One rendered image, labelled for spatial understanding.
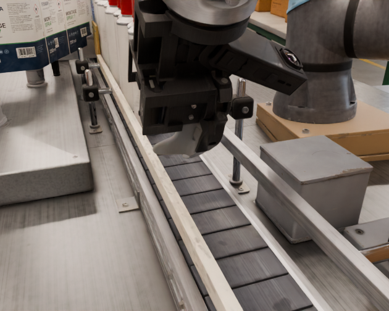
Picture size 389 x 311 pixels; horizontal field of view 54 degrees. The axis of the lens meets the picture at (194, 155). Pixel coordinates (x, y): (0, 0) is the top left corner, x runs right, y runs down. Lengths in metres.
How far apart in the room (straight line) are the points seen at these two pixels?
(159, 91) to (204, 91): 0.04
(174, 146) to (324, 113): 0.35
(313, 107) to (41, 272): 0.48
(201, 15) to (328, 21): 0.41
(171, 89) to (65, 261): 0.25
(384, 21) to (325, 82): 0.13
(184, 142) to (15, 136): 0.35
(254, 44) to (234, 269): 0.21
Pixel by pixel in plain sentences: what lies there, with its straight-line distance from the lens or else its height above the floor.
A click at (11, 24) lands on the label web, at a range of 0.91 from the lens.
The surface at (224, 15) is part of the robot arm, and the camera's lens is 0.28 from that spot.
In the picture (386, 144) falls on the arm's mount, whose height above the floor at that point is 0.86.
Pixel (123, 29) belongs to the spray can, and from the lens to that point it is 0.68.
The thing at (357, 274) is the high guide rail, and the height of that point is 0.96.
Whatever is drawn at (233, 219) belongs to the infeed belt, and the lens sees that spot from 0.43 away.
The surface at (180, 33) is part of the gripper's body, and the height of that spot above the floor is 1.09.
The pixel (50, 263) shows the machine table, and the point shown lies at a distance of 0.48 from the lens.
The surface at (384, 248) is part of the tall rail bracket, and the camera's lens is 0.30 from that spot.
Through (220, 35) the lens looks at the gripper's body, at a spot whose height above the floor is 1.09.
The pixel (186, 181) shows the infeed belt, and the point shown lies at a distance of 0.49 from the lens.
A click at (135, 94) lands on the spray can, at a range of 0.61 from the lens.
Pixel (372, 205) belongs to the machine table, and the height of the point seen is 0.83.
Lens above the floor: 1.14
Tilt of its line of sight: 27 degrees down
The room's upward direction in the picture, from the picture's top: straight up
